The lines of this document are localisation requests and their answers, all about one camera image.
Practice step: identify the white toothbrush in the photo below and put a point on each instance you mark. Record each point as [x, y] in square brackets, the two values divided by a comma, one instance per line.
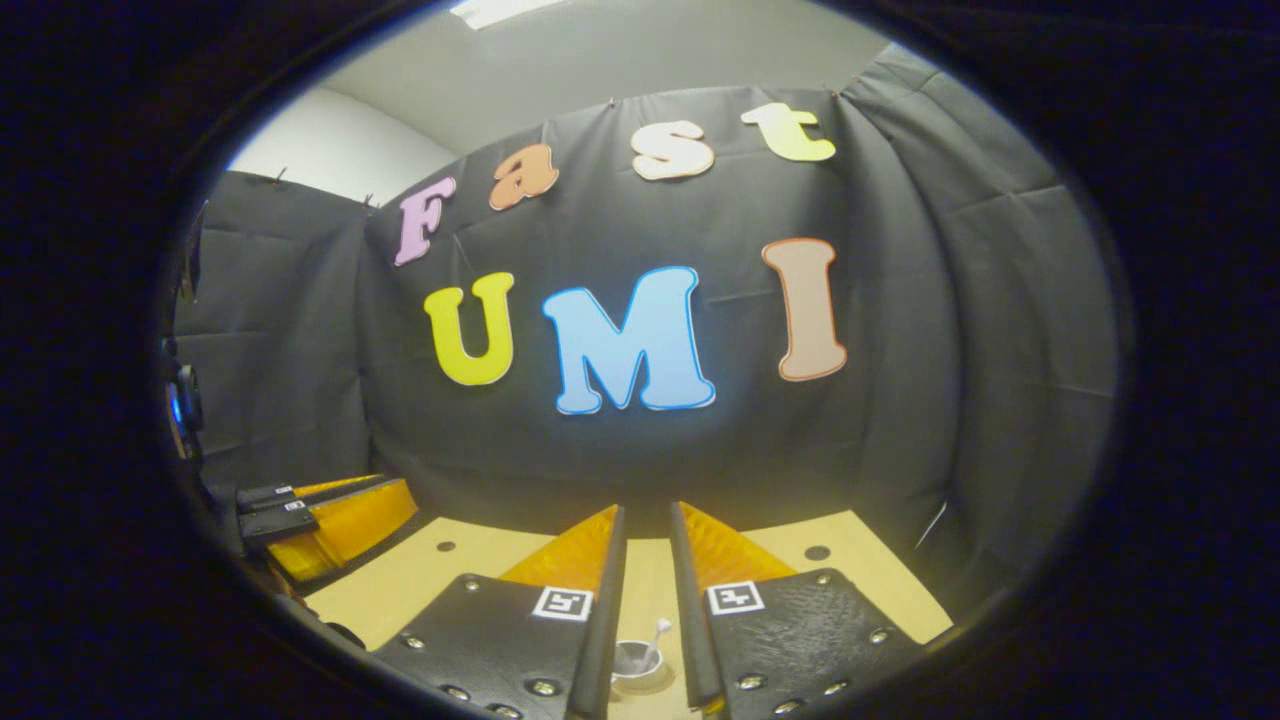
[660, 632]

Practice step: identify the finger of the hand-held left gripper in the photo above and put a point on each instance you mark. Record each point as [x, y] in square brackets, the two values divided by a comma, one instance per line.
[350, 525]
[265, 496]

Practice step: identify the wooden desktop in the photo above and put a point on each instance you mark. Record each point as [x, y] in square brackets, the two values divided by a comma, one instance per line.
[420, 580]

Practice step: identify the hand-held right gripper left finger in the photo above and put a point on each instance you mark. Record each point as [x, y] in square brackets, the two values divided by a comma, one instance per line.
[600, 620]

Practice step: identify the white cup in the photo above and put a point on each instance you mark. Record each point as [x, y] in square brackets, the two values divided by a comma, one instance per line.
[630, 675]

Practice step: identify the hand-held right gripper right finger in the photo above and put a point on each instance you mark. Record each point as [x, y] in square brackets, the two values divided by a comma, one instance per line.
[695, 620]

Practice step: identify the ceiling light panel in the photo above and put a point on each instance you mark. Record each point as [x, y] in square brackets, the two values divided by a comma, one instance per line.
[500, 10]

